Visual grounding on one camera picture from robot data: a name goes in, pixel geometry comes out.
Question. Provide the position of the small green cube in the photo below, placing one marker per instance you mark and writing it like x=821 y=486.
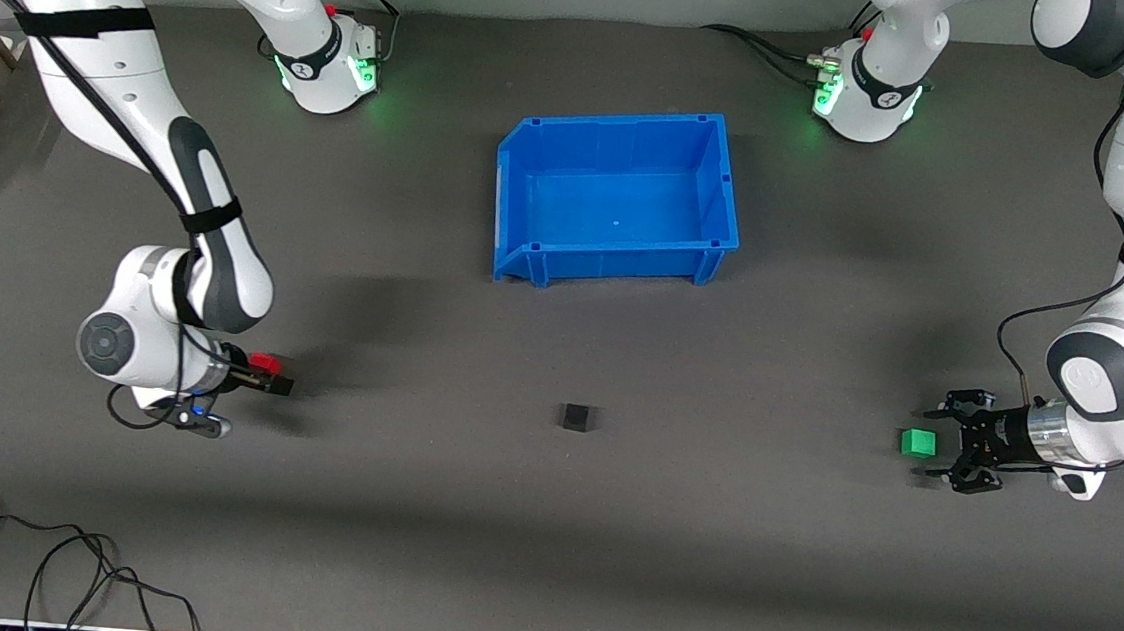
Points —
x=918 y=443

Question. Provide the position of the blue plastic storage bin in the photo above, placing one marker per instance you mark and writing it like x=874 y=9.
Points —
x=621 y=200

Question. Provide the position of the small red cube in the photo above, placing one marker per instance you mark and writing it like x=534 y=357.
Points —
x=265 y=363

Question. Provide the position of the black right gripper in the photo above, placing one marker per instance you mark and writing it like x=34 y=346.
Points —
x=238 y=374

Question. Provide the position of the small black cube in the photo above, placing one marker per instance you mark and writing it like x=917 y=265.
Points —
x=577 y=418

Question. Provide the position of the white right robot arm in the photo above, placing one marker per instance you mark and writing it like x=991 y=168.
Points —
x=90 y=68

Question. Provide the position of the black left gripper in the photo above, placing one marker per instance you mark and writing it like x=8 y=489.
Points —
x=1000 y=437

